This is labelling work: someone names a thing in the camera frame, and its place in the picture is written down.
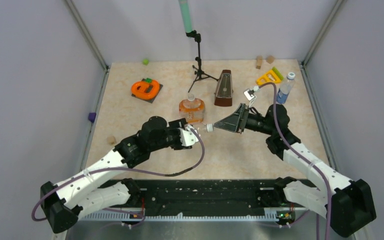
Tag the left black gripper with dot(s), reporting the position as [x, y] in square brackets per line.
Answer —
[176, 125]

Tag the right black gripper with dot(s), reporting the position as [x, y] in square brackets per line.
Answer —
[231, 123]

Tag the white blue Pocari cap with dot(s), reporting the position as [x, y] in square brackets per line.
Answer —
[209, 127]

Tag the clear bottle blue cap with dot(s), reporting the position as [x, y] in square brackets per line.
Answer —
[200, 127]

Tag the orange clear plastic bottle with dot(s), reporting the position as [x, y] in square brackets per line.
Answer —
[192, 109]

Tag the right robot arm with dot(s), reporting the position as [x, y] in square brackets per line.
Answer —
[347, 205]

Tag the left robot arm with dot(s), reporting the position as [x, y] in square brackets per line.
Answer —
[65, 202]

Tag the blue water bottle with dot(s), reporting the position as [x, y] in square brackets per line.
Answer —
[285, 88]

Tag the brown metronome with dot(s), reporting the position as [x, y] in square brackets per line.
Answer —
[223, 95]

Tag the black tripod stand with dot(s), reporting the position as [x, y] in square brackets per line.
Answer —
[198, 71]

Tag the yellow triangle toy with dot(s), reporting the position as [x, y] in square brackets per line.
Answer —
[268, 77]

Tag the wooden cube near left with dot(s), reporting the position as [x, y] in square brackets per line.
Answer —
[111, 140]

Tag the green stick toy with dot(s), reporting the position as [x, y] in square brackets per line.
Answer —
[278, 74]

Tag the left wooden block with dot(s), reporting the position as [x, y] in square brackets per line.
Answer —
[259, 62]

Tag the wooden block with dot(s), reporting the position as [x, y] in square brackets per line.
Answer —
[270, 59]
[259, 62]

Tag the right wooden block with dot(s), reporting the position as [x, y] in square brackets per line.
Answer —
[270, 59]

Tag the small green cube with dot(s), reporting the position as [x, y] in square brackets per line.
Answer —
[145, 61]

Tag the purple block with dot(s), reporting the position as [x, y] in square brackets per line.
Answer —
[92, 117]

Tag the green foam microphone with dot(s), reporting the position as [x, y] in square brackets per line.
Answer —
[186, 16]

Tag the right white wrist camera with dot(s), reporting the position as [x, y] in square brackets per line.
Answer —
[250, 94]

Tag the grey square base plate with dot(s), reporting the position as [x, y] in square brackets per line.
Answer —
[155, 94]

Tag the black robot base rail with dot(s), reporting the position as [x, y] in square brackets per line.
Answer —
[218, 200]

